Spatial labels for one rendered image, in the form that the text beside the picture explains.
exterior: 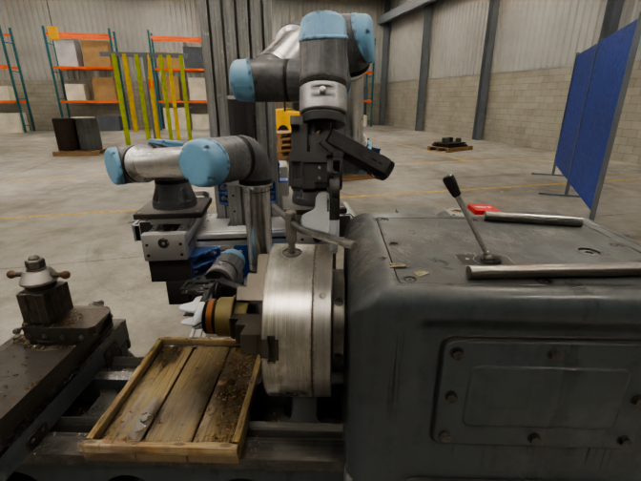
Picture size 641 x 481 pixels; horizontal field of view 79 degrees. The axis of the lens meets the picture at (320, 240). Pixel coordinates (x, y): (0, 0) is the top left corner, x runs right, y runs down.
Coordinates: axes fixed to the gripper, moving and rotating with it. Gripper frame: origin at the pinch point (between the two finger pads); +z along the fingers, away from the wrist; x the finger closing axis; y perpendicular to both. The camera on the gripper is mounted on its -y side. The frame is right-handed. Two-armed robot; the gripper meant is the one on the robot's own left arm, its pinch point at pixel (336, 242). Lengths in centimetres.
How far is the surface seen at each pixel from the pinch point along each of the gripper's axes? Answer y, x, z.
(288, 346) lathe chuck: 8.1, -5.4, 18.2
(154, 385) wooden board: 42, -28, 34
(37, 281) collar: 67, -24, 9
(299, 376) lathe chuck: 6.2, -7.2, 24.0
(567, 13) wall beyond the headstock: -687, -1093, -647
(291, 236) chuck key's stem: 8.3, -12.0, -1.1
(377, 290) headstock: -6.2, 3.2, 7.0
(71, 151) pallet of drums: 738, -1027, -237
